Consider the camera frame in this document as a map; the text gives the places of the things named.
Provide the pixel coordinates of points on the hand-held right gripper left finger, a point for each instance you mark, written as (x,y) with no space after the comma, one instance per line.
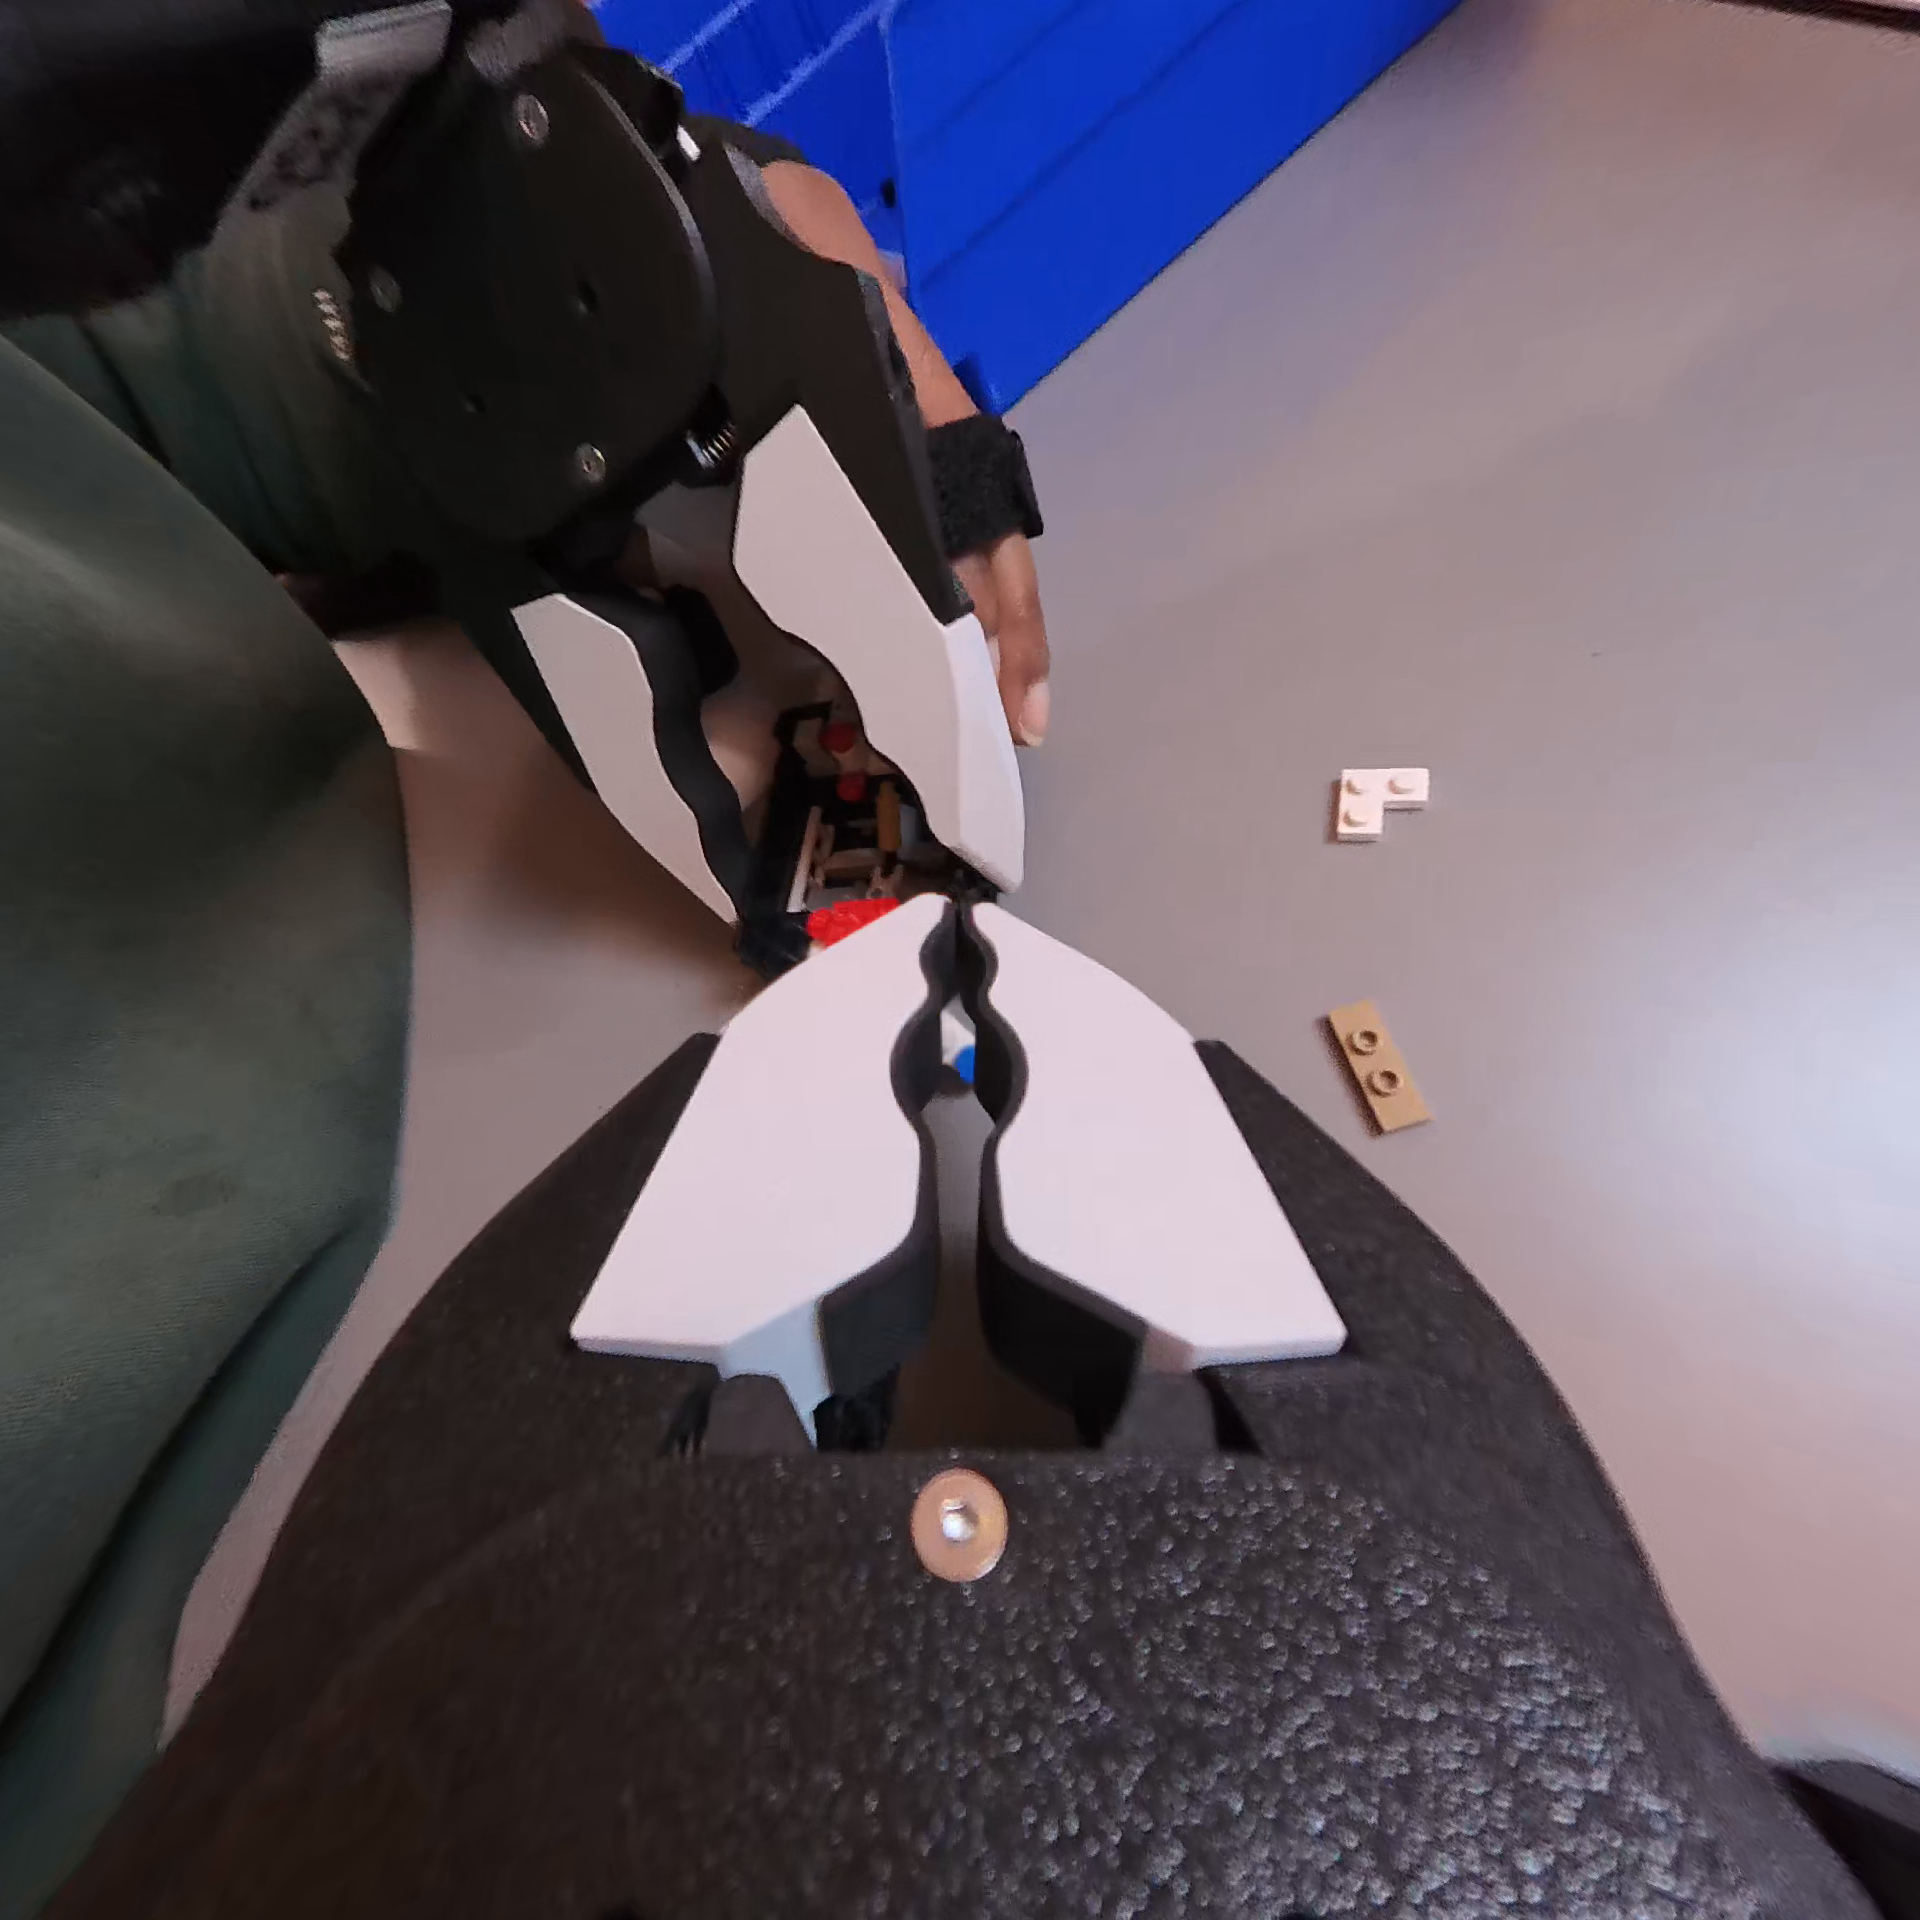
(753,1198)

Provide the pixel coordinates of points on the blue plastic bin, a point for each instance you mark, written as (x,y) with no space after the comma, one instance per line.
(1141,150)

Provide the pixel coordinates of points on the partly built lego car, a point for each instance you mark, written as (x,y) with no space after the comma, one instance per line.
(856,828)

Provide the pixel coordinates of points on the person's left forearm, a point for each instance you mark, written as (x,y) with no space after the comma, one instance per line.
(180,422)

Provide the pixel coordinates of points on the small white lego piece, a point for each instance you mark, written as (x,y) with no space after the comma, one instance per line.
(1379,801)

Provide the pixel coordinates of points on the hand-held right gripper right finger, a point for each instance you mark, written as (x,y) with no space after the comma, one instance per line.
(1171,1198)

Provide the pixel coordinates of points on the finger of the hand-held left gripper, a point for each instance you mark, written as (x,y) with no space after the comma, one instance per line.
(885,601)
(631,707)

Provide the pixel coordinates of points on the person's left hand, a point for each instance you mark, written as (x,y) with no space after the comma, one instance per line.
(1007,643)

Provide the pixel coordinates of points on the tan flat lego plate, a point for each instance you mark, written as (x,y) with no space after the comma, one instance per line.
(1382,1066)

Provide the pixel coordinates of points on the small blue round lego piece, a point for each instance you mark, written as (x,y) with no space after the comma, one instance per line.
(960,1038)

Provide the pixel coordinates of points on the person's green sweatshirt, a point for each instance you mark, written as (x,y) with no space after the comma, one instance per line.
(152,1054)

